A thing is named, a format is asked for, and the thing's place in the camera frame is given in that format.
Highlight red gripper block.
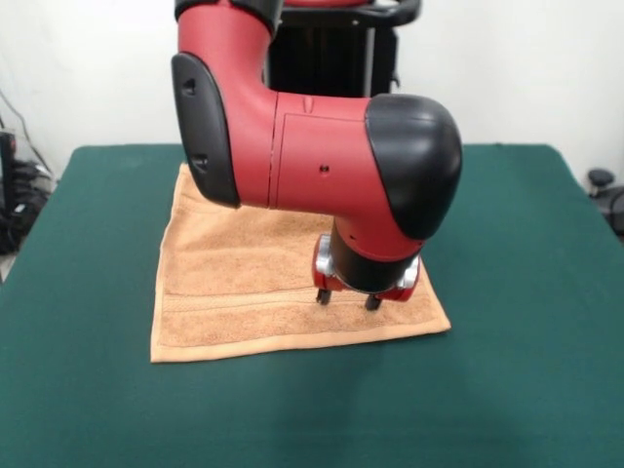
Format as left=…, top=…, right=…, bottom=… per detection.
left=311, top=268, right=420, bottom=312

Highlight tan terry towel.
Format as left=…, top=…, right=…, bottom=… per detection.
left=149, top=163, right=452, bottom=365

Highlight dark green table cloth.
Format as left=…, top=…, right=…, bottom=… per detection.
left=0, top=143, right=624, bottom=468

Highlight gray stand base black knob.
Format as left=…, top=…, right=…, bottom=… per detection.
left=586, top=168, right=624, bottom=230

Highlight black box with red light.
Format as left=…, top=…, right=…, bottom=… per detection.
left=0, top=130, right=20, bottom=218

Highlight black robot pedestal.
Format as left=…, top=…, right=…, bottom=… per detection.
left=262, top=0, right=423, bottom=98

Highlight black cable bundle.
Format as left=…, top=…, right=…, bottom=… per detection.
left=0, top=160, right=56, bottom=255

